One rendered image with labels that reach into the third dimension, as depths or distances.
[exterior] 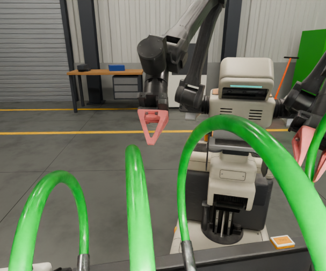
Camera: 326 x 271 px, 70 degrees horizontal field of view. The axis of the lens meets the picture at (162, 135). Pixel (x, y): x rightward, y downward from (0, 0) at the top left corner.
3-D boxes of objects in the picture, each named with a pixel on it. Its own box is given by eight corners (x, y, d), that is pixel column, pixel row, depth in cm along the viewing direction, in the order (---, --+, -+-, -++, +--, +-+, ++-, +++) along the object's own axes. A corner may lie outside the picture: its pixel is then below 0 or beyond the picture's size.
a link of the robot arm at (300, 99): (308, 101, 94) (295, 95, 96) (319, 90, 84) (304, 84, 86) (297, 120, 93) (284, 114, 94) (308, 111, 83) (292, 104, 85)
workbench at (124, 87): (72, 113, 523) (65, 65, 486) (81, 105, 588) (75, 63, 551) (143, 112, 528) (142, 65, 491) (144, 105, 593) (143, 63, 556)
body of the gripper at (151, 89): (136, 99, 49) (139, 71, 52) (142, 121, 58) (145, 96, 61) (166, 100, 48) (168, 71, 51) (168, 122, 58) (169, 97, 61)
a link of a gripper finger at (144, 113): (133, 140, 48) (138, 101, 52) (138, 151, 55) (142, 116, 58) (166, 141, 48) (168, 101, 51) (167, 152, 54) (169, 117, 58)
